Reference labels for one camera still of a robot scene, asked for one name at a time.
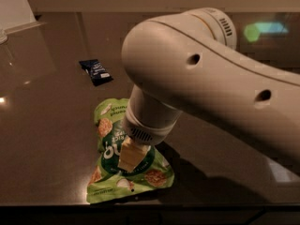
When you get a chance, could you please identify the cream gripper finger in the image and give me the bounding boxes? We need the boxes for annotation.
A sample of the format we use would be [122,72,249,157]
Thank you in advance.
[118,137,150,173]

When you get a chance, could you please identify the dark blue snack bar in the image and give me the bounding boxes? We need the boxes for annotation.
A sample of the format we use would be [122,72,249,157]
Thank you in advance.
[79,59,113,86]

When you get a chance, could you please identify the green Dang rice chip bag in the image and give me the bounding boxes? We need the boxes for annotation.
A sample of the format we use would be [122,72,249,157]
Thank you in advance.
[86,97,175,204]

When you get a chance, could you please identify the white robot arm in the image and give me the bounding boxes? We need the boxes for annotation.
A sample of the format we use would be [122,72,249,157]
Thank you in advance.
[121,7,300,173]

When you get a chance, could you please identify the white object at left edge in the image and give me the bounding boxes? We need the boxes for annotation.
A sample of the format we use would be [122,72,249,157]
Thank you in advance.
[0,0,39,44]

